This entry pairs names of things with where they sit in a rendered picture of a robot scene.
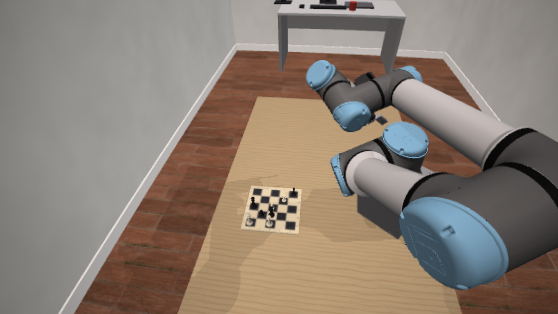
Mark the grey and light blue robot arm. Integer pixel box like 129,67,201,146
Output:
306,60,558,290

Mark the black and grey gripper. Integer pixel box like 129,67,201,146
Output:
348,72,388,125

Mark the chessboard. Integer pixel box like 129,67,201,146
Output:
241,186,302,235

